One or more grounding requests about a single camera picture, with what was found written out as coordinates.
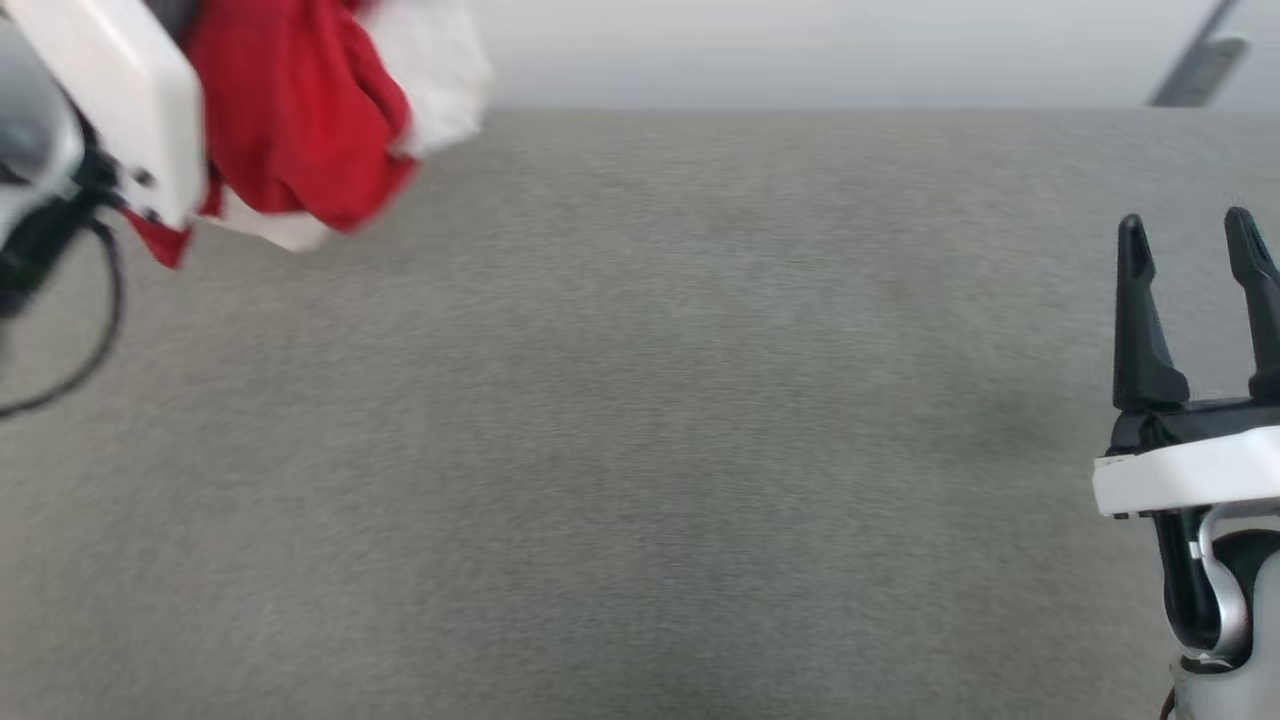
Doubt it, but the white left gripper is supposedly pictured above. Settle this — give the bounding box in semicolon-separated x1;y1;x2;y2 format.
0;0;207;232

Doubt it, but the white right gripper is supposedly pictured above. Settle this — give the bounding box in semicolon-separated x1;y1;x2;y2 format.
1092;206;1280;521

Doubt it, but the red and white garment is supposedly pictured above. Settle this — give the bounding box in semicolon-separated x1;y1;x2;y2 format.
120;0;493;269

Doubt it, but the grey metal bar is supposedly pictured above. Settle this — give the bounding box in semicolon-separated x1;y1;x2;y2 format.
1145;0;1251;108

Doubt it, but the thin black camera cable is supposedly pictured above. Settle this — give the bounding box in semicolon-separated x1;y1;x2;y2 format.
0;218;127;417

